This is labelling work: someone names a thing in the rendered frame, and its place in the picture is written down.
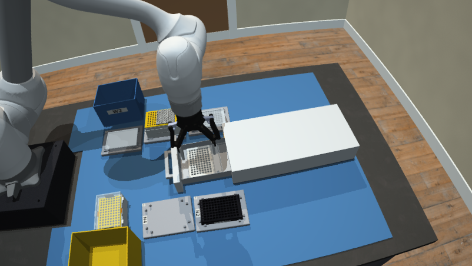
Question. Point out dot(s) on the dark blue open bin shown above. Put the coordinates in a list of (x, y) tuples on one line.
[(119, 102)]

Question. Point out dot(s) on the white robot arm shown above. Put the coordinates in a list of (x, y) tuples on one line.
[(182, 42)]

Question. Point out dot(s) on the blue flat mat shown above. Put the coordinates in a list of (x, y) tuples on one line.
[(293, 217)]

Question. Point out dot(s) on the yellow open-top bin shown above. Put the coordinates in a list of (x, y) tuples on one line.
[(106, 247)]

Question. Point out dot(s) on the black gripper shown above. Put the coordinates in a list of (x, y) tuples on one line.
[(193, 123)]

